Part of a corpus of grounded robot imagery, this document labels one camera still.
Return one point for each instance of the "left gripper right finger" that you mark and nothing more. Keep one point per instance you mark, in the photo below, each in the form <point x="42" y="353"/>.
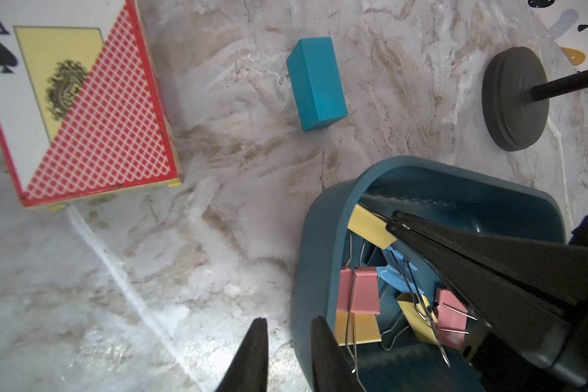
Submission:
<point x="331" y="371"/>

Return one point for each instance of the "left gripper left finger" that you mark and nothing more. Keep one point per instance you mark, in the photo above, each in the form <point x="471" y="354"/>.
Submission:
<point x="249" y="368"/>

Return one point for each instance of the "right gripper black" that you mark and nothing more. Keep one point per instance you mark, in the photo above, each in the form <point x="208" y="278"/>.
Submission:
<point x="531" y="297"/>

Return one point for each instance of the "blue binder clip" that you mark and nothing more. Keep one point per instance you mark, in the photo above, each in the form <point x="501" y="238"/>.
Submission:
<point x="397" y="272"/>

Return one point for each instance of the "yellow binder clip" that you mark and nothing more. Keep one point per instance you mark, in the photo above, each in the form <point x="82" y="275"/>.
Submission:
<point x="370" y="227"/>
<point x="352" y="329"/>
<point x="414" y="315"/>

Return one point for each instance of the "teal plastic storage box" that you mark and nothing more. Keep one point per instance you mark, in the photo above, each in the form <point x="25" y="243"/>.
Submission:
<point x="452" y="196"/>

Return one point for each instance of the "pink binder clip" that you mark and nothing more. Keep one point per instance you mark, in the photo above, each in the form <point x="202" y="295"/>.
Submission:
<point x="452" y="319"/>
<point x="358" y="291"/>

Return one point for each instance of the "red patterned card box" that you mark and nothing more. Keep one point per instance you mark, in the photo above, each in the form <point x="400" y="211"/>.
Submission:
<point x="81" y="113"/>

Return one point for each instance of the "microphone on black stand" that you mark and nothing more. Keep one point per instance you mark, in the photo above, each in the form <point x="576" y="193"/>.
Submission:
<point x="516" y="97"/>

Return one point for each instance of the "teal rectangular block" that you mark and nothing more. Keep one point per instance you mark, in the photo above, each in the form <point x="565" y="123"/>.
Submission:
<point x="316" y="83"/>

